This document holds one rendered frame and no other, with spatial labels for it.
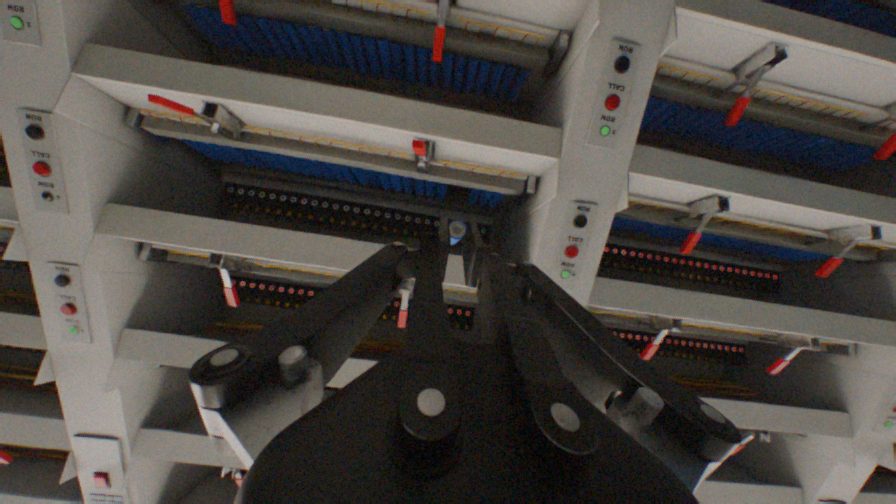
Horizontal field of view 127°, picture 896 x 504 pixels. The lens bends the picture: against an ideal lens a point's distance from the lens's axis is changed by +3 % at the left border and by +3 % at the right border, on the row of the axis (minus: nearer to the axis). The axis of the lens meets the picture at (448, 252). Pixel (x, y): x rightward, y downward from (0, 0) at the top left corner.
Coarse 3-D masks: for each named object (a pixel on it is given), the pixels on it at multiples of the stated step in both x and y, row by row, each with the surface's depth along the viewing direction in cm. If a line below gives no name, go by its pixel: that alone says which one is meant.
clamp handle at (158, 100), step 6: (150, 96) 23; (156, 96) 22; (150, 102) 23; (156, 102) 23; (162, 102) 23; (168, 102) 23; (174, 102) 24; (168, 108) 24; (174, 108) 24; (180, 108) 24; (186, 108) 25; (192, 108) 26; (186, 114) 26; (192, 114) 26; (198, 114) 27; (210, 120) 28; (216, 126) 29
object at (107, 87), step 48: (96, 48) 27; (96, 96) 29; (144, 96) 29; (192, 96) 28; (240, 96) 28; (288, 96) 28; (336, 96) 29; (384, 96) 30; (144, 144) 34; (384, 144) 33; (480, 144) 30; (528, 144) 30; (336, 192) 47; (528, 192) 35
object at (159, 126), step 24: (144, 120) 32; (168, 120) 32; (240, 144) 33; (264, 144) 33; (288, 144) 33; (312, 144) 34; (384, 168) 34; (408, 168) 34; (432, 168) 35; (480, 168) 33; (504, 192) 37
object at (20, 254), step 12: (0, 192) 30; (12, 192) 30; (0, 204) 30; (12, 204) 30; (0, 216) 30; (12, 216) 30; (0, 228) 35; (12, 228) 35; (0, 240) 46; (12, 240) 30; (0, 252) 46; (12, 252) 30; (24, 252) 31; (0, 264) 46; (12, 264) 46; (24, 264) 46
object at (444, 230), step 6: (444, 222) 19; (444, 228) 17; (438, 234) 20; (444, 234) 16; (444, 240) 14; (450, 240) 15; (444, 246) 14; (444, 252) 14; (444, 258) 15; (444, 264) 15; (444, 270) 15; (444, 276) 15
